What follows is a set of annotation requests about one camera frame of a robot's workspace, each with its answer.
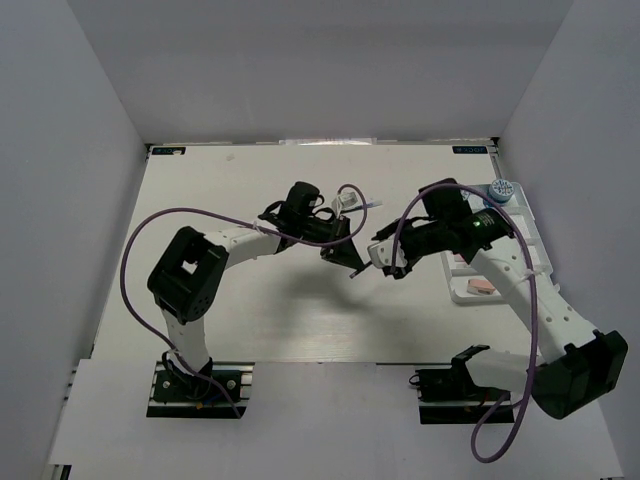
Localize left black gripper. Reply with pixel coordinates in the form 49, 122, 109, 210
298, 215, 365, 272

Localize purple gel pen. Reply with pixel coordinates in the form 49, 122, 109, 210
349, 262, 372, 279

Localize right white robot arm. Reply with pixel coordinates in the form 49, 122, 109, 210
367, 178, 628, 419

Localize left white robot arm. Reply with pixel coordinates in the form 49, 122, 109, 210
147, 181, 366, 399

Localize white divided organizer tray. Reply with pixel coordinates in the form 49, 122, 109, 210
439, 184, 561, 305

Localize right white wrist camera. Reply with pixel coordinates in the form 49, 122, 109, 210
367, 238, 407, 269

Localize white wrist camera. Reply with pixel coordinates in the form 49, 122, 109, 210
331, 191, 359, 215
367, 238, 407, 269

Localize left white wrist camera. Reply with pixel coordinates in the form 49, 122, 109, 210
331, 191, 359, 215

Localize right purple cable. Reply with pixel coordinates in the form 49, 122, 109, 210
392, 182, 540, 461

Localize purple cable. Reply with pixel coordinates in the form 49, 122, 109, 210
120, 183, 365, 419
392, 182, 540, 461

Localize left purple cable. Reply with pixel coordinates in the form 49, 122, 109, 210
120, 183, 365, 419

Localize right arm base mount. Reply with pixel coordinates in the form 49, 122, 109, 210
408, 364, 504, 425

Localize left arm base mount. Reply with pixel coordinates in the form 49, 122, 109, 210
146, 360, 255, 420

